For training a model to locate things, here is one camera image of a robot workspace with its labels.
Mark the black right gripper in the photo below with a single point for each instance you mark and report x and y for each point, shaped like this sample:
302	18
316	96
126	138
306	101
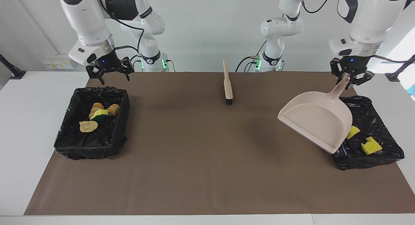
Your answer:
108	64

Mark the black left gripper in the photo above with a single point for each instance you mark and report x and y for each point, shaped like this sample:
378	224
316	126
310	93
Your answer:
351	64

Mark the beige fried food piece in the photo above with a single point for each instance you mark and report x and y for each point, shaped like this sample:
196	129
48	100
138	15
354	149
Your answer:
113	109
96	106
88	126

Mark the yellow sponge with green backing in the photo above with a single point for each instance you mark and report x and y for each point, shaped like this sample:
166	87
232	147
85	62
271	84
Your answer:
100	114

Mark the beige plastic dustpan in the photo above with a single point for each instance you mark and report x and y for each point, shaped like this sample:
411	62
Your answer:
321	121

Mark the small yellow sponge piece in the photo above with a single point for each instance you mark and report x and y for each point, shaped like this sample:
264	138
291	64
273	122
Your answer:
352	132

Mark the notched yellow sponge piece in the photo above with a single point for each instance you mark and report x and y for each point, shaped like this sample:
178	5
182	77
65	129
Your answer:
371	146

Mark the beige hand brush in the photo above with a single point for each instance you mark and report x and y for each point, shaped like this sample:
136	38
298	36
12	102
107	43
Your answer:
227	85

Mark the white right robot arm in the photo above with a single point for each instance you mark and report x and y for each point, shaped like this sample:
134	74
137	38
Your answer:
87	24

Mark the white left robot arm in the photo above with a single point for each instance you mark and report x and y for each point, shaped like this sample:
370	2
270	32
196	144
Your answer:
366	24

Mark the black bag covered bin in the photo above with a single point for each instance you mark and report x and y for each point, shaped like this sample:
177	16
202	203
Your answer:
373	118

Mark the open black lined trash bin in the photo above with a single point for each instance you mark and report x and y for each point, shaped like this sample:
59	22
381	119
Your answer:
74	144

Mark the light blue object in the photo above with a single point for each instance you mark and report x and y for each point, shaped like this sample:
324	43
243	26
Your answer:
412	90

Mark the brown table mat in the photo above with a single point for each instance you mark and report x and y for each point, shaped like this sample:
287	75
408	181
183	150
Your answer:
207	192

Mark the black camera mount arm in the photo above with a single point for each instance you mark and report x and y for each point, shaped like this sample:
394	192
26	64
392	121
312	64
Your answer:
14	72
397	75

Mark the white wall socket box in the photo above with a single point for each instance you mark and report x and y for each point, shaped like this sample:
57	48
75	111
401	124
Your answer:
56	63

